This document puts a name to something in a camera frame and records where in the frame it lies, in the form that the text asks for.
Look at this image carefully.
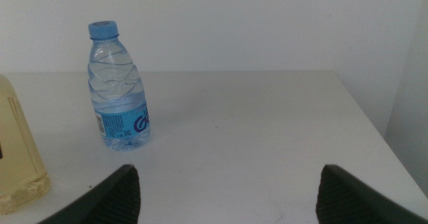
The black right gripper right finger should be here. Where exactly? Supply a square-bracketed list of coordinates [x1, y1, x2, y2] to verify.
[315, 164, 428, 224]

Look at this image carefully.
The yellow tea bottle green label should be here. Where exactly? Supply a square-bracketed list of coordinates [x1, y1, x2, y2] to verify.
[0, 74, 52, 216]

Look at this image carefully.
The clear water bottle blue cap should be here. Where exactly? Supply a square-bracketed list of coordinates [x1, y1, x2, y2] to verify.
[87, 20, 151, 152]

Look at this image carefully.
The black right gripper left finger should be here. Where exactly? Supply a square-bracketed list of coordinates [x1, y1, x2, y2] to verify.
[38, 164, 142, 224]

